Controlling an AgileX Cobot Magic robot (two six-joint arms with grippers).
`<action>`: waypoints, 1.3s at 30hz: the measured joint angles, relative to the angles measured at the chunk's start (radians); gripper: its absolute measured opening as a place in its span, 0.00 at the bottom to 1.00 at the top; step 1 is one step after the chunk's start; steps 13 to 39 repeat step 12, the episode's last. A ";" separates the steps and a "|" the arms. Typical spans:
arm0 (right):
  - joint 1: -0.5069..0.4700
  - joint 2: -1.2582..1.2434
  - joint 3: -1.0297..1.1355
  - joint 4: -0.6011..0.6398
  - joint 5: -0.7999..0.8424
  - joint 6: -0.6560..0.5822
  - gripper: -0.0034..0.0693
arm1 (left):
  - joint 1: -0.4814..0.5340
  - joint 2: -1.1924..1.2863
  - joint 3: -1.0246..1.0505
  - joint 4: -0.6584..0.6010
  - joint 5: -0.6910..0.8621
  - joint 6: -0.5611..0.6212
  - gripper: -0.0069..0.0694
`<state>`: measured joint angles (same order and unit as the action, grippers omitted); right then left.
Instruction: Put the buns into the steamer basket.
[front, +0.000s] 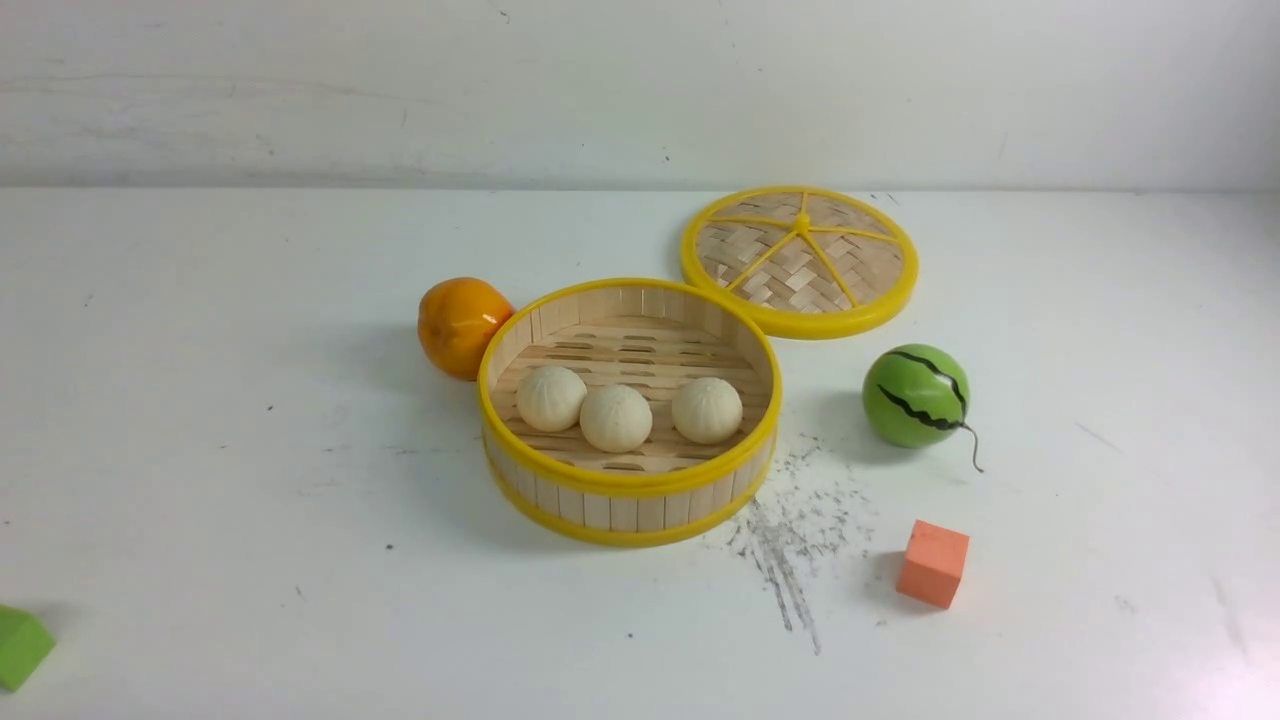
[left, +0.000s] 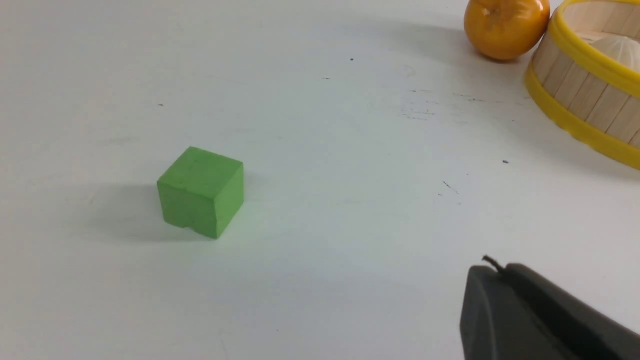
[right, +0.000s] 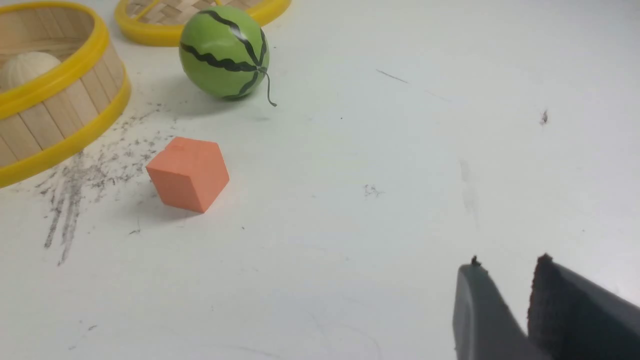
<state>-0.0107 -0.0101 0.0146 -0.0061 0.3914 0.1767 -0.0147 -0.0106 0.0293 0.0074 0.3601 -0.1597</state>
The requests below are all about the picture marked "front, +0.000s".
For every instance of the yellow-rimmed bamboo steamer tray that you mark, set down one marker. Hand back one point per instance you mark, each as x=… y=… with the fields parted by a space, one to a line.
x=648 y=335

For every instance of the green toy watermelon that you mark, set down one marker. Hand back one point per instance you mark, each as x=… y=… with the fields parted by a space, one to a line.
x=915 y=396

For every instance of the orange foam cube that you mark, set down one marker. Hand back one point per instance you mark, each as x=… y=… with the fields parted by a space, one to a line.
x=934 y=564

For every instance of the cream bun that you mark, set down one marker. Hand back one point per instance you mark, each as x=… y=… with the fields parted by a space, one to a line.
x=615 y=419
x=707 y=410
x=549 y=398

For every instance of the cream bun bottom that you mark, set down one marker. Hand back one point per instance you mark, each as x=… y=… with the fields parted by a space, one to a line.
x=615 y=419

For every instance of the orange toy fruit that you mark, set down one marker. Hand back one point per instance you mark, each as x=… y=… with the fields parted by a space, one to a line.
x=457 y=320

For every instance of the yellow-rimmed woven steamer lid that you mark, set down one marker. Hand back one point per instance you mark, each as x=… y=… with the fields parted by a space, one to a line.
x=802 y=262

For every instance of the green foam block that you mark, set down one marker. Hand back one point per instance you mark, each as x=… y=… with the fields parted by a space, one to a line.
x=25 y=642

